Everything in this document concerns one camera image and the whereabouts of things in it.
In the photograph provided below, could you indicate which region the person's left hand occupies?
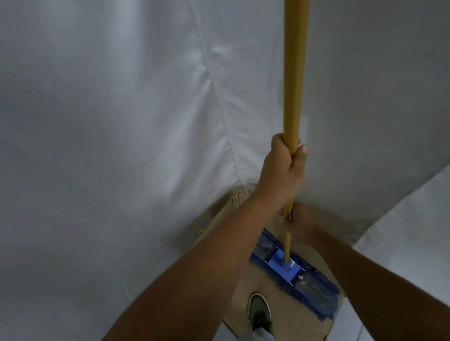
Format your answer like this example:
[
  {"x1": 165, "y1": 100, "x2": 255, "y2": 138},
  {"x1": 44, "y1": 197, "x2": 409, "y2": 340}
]
[{"x1": 251, "y1": 132, "x2": 313, "y2": 214}]

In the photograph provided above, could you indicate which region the person's right hand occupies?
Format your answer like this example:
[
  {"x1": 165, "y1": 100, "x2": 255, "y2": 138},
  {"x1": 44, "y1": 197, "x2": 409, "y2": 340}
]
[{"x1": 278, "y1": 201, "x2": 331, "y2": 246}]

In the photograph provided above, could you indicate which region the yellow handled blue mop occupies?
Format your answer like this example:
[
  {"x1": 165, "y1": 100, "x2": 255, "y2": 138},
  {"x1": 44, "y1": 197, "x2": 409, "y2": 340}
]
[{"x1": 235, "y1": 0, "x2": 342, "y2": 326}]

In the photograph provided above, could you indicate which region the person's left forearm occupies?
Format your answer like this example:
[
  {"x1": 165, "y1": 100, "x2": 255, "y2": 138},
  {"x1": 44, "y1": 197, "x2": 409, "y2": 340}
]
[{"x1": 74, "y1": 189, "x2": 294, "y2": 341}]

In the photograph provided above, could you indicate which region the person's right forearm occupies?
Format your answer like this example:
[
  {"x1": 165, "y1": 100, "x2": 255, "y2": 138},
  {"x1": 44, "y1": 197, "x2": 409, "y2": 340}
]
[{"x1": 312, "y1": 219, "x2": 450, "y2": 341}]

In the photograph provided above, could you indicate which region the brown cardboard sheet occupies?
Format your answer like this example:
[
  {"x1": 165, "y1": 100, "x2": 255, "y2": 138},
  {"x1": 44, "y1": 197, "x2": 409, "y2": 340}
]
[{"x1": 182, "y1": 185, "x2": 349, "y2": 341}]

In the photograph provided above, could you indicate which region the dark green shoe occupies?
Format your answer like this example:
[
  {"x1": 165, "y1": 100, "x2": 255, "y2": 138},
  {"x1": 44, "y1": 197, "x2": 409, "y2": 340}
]
[{"x1": 247, "y1": 292, "x2": 275, "y2": 336}]

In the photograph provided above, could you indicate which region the large white fabric curtain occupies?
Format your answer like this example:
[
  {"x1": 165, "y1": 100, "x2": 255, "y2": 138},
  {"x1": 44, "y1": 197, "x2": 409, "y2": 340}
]
[{"x1": 0, "y1": 0, "x2": 450, "y2": 341}]

